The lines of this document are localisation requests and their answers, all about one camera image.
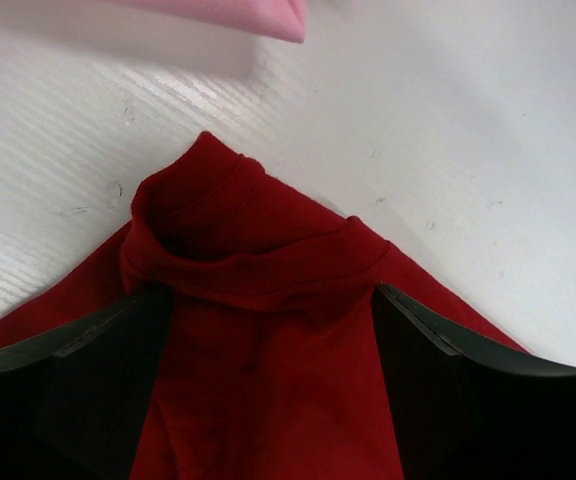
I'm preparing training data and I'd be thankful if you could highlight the dark red t shirt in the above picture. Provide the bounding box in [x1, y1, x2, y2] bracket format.
[0, 132, 509, 479]

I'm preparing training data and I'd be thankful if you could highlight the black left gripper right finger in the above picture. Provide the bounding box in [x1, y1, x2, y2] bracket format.
[371, 284, 576, 479]

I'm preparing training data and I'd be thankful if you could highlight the pink folded t shirt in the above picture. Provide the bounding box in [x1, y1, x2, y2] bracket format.
[119, 0, 306, 43]

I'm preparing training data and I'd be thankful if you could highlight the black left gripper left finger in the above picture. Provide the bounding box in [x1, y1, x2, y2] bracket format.
[0, 287, 174, 479]

